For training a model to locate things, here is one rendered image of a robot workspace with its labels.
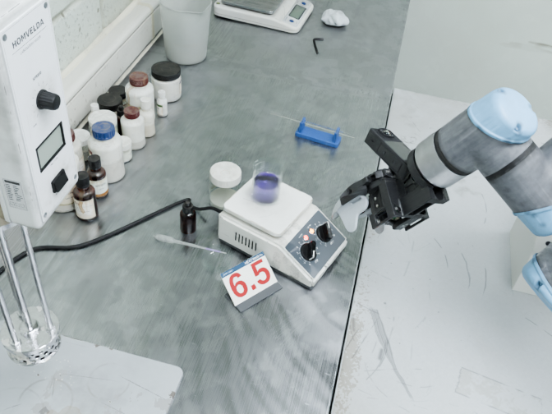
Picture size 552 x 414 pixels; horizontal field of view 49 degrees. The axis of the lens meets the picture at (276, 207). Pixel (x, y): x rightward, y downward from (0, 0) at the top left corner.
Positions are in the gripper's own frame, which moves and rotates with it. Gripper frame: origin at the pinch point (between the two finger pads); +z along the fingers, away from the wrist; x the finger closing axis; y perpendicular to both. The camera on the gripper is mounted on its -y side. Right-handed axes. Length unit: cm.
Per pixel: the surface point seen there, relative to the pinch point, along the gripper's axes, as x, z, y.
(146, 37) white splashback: -12, 44, -68
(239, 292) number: -15.3, 13.3, 9.5
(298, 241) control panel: -5.5, 7.5, 2.7
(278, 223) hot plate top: -9.1, 7.1, -0.5
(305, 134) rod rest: 12.2, 20.8, -29.0
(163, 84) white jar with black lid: -14, 34, -46
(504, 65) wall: 126, 36, -83
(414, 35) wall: 97, 49, -100
